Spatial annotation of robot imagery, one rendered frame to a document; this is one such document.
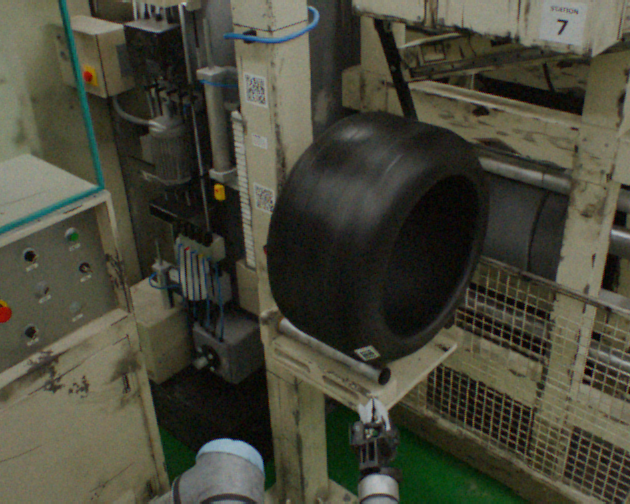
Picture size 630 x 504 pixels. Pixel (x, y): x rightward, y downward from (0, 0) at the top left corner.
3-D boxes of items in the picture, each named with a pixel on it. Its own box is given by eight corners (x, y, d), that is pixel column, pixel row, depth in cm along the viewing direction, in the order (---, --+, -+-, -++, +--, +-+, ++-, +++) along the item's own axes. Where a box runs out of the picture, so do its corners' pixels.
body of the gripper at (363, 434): (383, 412, 147) (388, 464, 137) (397, 437, 152) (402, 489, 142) (347, 421, 149) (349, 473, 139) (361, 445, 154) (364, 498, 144)
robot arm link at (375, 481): (404, 510, 139) (363, 519, 141) (402, 489, 143) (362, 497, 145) (391, 489, 135) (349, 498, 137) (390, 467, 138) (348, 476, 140)
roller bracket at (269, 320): (260, 343, 200) (258, 314, 195) (354, 278, 225) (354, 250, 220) (269, 348, 198) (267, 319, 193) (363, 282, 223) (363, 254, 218)
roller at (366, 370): (288, 323, 202) (277, 333, 200) (286, 311, 200) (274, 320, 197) (392, 378, 182) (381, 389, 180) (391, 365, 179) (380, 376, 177)
